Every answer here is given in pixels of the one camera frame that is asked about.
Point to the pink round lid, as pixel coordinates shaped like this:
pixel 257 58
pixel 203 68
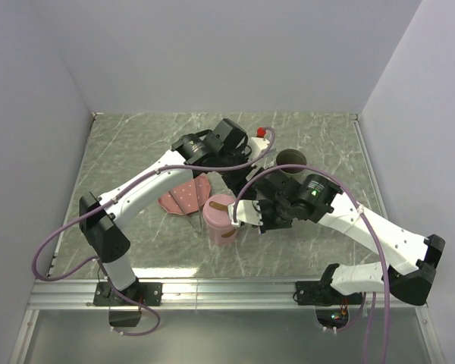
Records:
pixel 215 211

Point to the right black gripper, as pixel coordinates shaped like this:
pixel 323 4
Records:
pixel 267 224

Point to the pink scalloped dotted plate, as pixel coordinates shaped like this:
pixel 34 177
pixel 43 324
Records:
pixel 187 198

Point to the metal kitchen tongs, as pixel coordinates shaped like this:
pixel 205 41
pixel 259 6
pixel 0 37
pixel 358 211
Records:
pixel 195 219

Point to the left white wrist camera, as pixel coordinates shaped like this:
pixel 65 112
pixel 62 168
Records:
pixel 259 148

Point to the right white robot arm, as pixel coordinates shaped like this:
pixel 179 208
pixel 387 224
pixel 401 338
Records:
pixel 408 262

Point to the pink cylindrical lunch container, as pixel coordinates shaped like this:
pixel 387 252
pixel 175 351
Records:
pixel 222 236

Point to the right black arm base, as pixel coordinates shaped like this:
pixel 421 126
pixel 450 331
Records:
pixel 334 311

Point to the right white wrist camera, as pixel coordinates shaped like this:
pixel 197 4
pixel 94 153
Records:
pixel 248 212

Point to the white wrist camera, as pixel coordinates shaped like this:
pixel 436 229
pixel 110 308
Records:
pixel 259 148
pixel 248 212

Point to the grey cylindrical lunch container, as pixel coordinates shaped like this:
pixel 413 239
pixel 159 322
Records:
pixel 293 161

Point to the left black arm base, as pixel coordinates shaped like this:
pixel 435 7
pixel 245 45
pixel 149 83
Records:
pixel 125 306

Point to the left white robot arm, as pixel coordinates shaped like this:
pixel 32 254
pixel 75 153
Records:
pixel 105 216

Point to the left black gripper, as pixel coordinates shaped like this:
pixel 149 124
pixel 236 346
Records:
pixel 235 184

